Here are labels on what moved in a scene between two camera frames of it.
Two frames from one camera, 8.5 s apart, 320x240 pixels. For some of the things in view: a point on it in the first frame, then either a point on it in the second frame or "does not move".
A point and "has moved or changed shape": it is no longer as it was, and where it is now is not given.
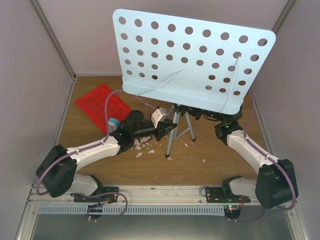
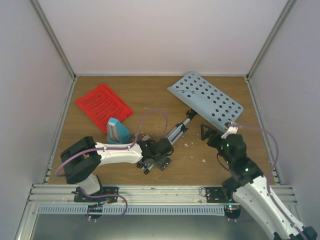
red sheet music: (94, 103) does not move
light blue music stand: (203, 65) has moved or changed shape
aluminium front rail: (134, 195) does not move
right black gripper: (196, 112) -> (216, 134)
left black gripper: (161, 131) -> (163, 163)
